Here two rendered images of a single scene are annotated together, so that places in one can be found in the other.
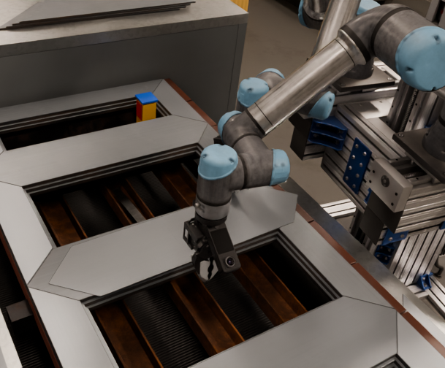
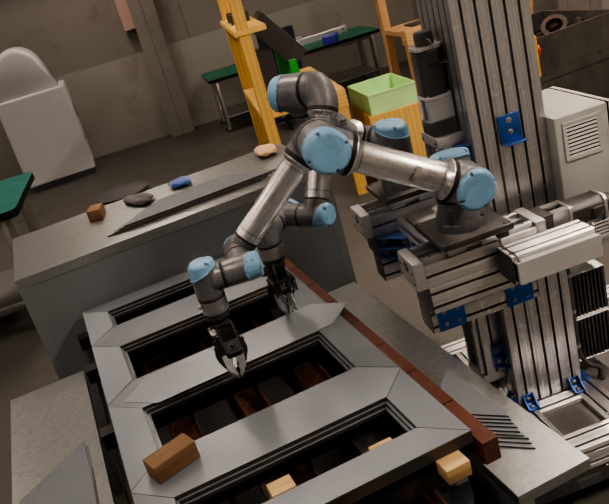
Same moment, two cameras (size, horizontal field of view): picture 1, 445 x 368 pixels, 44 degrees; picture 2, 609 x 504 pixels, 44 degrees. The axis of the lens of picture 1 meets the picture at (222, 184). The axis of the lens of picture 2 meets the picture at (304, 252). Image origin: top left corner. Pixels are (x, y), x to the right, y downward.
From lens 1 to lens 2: 1.16 m
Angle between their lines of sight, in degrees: 24
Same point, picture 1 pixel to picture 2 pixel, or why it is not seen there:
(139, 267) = (192, 379)
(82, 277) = (148, 393)
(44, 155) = (143, 322)
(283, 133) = not seen: hidden behind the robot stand
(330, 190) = not seen: hidden behind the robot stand
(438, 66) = (330, 153)
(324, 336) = (326, 396)
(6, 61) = (115, 259)
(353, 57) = (295, 167)
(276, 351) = (281, 412)
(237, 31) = not seen: hidden behind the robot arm
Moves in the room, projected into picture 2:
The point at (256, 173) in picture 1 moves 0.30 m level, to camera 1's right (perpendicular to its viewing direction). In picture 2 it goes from (231, 270) to (339, 256)
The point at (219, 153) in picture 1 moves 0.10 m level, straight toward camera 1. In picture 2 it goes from (198, 262) to (184, 279)
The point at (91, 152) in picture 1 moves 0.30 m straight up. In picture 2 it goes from (180, 311) to (151, 235)
